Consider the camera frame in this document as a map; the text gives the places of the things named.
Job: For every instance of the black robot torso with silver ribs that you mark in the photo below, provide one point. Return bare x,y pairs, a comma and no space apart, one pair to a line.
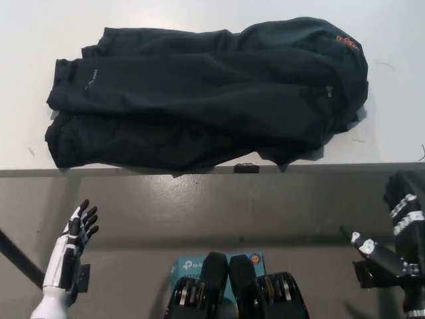
216,285

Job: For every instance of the black table leg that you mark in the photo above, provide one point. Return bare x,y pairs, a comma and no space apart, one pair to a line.
20,256

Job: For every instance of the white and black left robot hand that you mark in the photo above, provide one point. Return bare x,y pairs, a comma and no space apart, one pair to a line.
66,252

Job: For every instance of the black jacket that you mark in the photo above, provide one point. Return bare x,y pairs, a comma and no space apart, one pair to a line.
199,99

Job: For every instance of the teal tp-link box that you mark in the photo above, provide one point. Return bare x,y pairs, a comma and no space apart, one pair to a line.
187,266

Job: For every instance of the black floor tape patch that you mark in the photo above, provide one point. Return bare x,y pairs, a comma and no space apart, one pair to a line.
84,277
368,276

